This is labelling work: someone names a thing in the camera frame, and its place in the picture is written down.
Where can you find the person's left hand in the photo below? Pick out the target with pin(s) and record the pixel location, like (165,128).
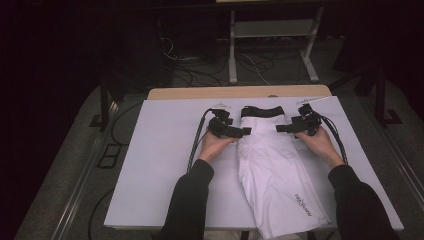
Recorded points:
(215,146)

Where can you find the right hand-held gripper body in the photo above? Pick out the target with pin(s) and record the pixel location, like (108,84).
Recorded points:
(308,122)

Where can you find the metal floor rail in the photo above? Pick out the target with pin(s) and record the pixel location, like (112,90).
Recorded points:
(400,160)
(76,200)

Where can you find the black framed floor socket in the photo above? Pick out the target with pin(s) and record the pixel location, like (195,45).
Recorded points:
(113,150)

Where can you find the person's right hand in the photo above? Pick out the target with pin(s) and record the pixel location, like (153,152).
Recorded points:
(321,145)

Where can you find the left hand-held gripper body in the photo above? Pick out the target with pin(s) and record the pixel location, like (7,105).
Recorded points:
(223,130)

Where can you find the person's beige trouser legs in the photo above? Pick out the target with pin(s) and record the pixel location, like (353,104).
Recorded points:
(223,236)

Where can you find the white table cover sheet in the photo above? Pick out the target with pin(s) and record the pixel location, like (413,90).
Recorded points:
(160,150)

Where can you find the white metal desk frame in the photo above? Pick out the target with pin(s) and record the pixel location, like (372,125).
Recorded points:
(273,28)

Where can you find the black metal stand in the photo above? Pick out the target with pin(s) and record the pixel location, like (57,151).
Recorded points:
(104,106)
(380,100)

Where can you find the white shorts with black waistband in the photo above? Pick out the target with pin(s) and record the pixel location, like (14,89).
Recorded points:
(273,173)

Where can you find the wooden table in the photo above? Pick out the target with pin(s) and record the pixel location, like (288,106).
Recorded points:
(233,91)

